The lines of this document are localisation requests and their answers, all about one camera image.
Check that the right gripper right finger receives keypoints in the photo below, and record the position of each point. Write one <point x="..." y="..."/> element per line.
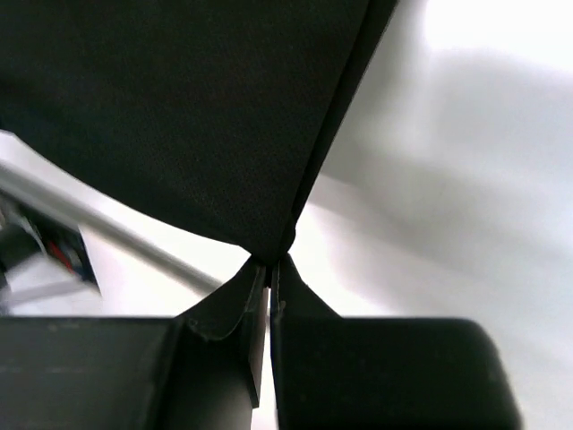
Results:
<point x="336" y="372"/>

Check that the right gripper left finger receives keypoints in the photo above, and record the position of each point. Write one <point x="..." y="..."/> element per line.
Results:
<point x="198" y="370"/>

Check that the black t shirt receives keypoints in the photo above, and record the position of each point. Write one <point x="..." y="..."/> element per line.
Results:
<point x="211" y="116"/>

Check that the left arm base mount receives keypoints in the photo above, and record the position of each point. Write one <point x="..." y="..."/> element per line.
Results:
<point x="26" y="233"/>

